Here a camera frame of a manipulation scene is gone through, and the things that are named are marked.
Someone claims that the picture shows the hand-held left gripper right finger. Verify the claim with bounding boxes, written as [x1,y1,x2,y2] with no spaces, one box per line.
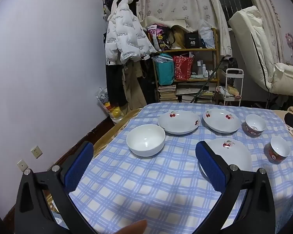
[195,141,276,234]

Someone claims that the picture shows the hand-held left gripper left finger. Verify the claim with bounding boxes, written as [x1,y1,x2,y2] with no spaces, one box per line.
[14,141,98,234]

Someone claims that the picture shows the small red floral bowl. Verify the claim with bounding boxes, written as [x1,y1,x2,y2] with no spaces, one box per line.
[269,136,290,164]
[245,114,266,137]

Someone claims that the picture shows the white cherry print plate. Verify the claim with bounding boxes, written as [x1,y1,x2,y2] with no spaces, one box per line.
[157,110,201,135]
[202,138,252,173]
[203,109,241,134]

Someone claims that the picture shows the plain white bowl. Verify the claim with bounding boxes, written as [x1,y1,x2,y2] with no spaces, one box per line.
[126,124,166,157]

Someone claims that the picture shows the person's left hand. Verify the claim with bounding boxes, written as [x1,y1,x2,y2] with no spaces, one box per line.
[112,219,148,234]

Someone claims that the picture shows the blue plaid tablecloth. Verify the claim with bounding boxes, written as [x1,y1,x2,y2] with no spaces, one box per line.
[51,102,293,234]

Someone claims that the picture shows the yellow red packets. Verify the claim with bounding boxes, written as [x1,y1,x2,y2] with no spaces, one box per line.
[96,87,127,125]

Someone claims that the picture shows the white trolley cart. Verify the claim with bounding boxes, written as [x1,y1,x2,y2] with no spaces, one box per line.
[217,68,245,106]

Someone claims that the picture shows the wide stack of books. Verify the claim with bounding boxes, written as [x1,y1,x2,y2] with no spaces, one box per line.
[181,89,215,104]

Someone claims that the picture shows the pink fan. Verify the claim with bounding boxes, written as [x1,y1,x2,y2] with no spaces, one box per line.
[284,32,293,54]

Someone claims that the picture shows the green pole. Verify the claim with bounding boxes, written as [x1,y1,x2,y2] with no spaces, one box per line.
[190,56,226,103]

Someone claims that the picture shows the narrow stack of books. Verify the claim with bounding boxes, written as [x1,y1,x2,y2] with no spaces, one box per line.
[157,85,179,100]

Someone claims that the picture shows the black hanging garment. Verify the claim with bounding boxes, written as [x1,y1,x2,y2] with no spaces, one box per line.
[105,63,127,108]

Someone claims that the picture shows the white padded recliner chair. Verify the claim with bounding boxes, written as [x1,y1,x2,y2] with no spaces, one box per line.
[228,5,293,97]

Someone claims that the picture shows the row of toiletry bottles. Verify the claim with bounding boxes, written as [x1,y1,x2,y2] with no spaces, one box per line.
[197,60,218,78]

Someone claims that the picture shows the khaki trousers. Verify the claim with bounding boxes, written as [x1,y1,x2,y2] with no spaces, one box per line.
[123,60,147,110]

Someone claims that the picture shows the red patterned bag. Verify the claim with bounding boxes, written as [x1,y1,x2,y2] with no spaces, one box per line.
[173,55,194,80]

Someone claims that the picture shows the teal bag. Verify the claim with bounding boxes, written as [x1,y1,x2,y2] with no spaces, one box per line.
[155,54,174,86]

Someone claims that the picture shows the cream ruffled curtain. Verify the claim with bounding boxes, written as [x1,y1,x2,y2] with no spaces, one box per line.
[243,0,287,64]

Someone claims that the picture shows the wooden shelf unit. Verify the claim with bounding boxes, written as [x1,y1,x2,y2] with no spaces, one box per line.
[151,28,221,104]

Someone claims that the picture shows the white plastic bag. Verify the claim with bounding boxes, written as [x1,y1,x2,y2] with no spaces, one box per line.
[198,19,215,49]

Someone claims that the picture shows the black box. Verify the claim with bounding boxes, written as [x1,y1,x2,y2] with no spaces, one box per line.
[184,32,202,49]

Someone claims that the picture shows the dark window blind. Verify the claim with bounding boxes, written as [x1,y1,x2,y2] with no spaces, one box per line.
[212,0,251,30]

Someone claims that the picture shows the purple printed bag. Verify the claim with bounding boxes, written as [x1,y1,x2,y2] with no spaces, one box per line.
[146,24,171,51]

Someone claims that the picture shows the white puffer jacket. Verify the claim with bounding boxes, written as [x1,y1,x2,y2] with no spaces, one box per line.
[105,0,158,66]

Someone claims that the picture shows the cream folded cloth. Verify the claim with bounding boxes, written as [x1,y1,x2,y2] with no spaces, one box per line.
[146,16,193,33]

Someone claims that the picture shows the white floral curtain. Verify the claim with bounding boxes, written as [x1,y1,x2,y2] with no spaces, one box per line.
[133,0,232,56]

